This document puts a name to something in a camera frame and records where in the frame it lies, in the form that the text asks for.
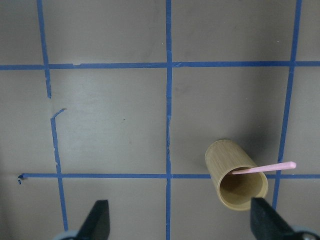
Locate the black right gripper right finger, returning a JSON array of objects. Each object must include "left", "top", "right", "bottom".
[{"left": 250, "top": 197, "right": 303, "bottom": 240}]

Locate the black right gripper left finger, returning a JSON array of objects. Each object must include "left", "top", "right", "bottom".
[{"left": 75, "top": 200, "right": 110, "bottom": 240}]

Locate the bamboo cup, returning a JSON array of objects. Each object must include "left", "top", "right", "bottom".
[{"left": 204, "top": 139, "right": 269, "bottom": 211}]

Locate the pink chopstick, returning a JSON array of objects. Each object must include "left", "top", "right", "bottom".
[{"left": 230, "top": 161, "right": 297, "bottom": 175}]

